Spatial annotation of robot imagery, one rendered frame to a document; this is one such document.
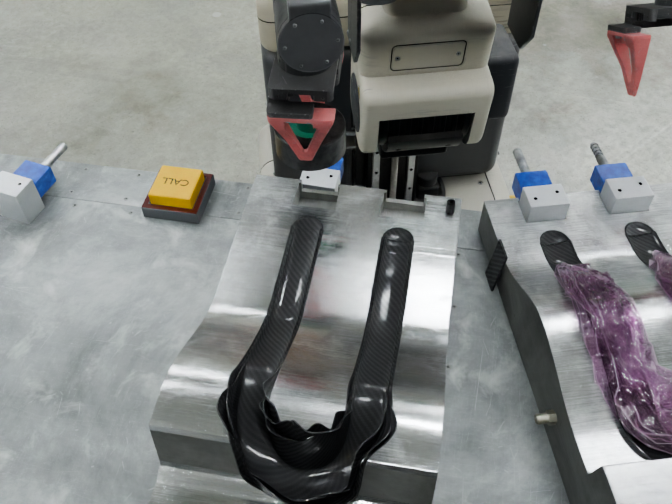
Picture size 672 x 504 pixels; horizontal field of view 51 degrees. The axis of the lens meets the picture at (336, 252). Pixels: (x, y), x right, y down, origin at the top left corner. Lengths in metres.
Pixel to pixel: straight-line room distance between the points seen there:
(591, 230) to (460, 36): 0.41
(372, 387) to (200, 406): 0.16
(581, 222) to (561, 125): 1.53
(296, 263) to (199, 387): 0.21
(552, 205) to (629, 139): 1.58
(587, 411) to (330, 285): 0.30
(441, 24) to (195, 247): 0.53
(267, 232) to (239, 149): 1.47
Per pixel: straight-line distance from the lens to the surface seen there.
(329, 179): 0.95
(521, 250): 0.89
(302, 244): 0.84
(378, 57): 1.18
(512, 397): 0.83
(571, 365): 0.77
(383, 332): 0.76
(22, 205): 1.04
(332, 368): 0.70
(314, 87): 0.71
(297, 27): 0.61
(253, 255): 0.83
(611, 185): 0.96
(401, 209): 0.90
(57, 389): 0.88
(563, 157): 2.34
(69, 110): 2.61
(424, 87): 1.20
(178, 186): 0.99
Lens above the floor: 1.52
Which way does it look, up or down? 50 degrees down
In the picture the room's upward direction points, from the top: 1 degrees counter-clockwise
